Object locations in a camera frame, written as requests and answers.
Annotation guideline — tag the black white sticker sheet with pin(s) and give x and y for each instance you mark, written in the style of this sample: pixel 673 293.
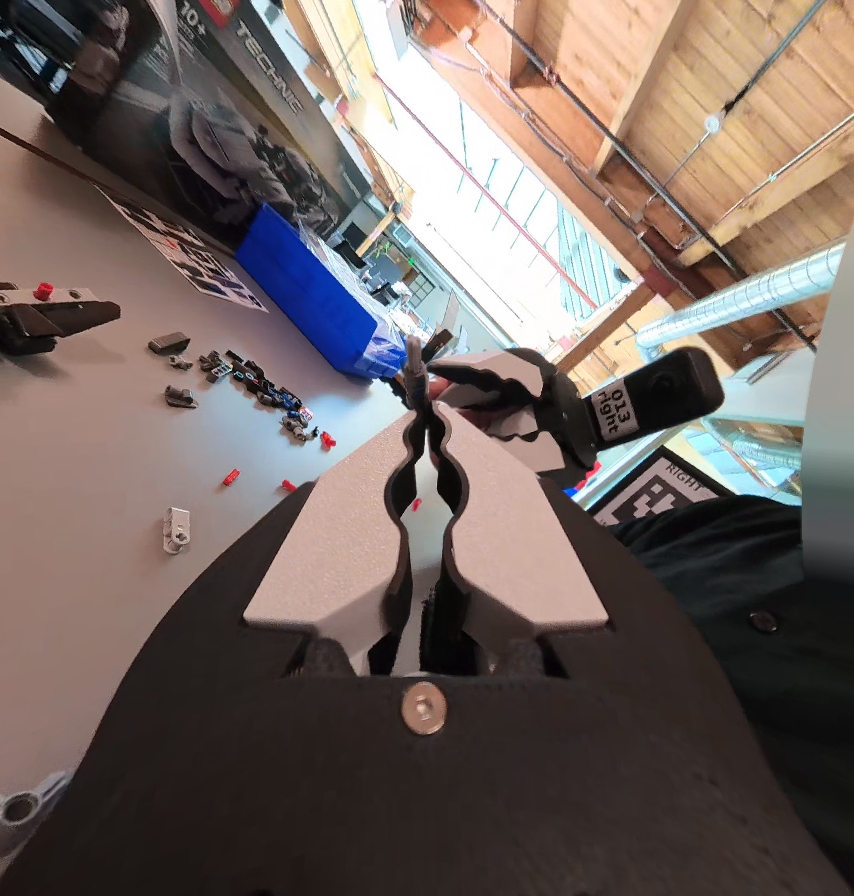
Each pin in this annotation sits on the black white sticker sheet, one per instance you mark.
pixel 189 259

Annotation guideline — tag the black grey lego wing assembly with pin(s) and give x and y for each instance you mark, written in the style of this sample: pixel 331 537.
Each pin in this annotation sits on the black grey lego wing assembly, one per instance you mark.
pixel 42 315

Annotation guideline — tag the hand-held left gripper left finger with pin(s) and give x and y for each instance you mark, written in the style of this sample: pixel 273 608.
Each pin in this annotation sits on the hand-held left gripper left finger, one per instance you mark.
pixel 329 546

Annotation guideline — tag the pile of small lego pieces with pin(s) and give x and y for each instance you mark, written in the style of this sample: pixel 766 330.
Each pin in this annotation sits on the pile of small lego pieces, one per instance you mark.
pixel 259 382

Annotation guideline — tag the light grey lego beam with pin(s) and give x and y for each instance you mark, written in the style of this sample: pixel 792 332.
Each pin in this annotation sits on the light grey lego beam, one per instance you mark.
pixel 177 528

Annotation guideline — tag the dark grey lego wedge piece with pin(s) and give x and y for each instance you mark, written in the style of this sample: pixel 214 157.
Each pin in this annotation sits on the dark grey lego wedge piece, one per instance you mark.
pixel 181 397

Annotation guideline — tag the blue plastic bin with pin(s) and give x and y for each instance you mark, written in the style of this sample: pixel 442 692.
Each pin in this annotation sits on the blue plastic bin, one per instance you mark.
pixel 308 294

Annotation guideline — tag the grey axle connector lego assembly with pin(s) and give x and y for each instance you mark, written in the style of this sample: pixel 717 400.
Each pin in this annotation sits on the grey axle connector lego assembly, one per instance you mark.
pixel 416 382

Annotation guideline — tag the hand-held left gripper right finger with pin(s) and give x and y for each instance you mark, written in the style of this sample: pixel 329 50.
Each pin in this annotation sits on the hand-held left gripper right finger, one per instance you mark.
pixel 526 553

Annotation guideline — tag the red ceiling pipe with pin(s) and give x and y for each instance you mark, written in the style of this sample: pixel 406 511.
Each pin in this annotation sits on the red ceiling pipe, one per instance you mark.
pixel 484 188

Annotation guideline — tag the small light grey lego connector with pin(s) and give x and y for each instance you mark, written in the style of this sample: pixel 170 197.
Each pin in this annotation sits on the small light grey lego connector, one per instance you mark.
pixel 181 362

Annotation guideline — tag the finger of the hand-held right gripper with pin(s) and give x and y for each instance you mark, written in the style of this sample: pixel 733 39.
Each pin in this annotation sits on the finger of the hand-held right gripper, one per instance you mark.
pixel 491 368
pixel 540 448

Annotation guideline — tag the black lego set box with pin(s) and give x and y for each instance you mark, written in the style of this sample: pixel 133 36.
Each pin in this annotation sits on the black lego set box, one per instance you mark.
pixel 210 140

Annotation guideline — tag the silver ventilation duct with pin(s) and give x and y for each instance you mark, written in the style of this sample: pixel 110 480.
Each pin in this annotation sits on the silver ventilation duct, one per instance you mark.
pixel 749 294

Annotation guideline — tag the white instruction booklet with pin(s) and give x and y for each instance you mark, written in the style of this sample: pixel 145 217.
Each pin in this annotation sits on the white instruction booklet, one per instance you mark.
pixel 168 28

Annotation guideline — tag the clear plastic bags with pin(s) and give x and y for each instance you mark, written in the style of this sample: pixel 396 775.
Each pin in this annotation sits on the clear plastic bags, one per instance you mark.
pixel 343 259

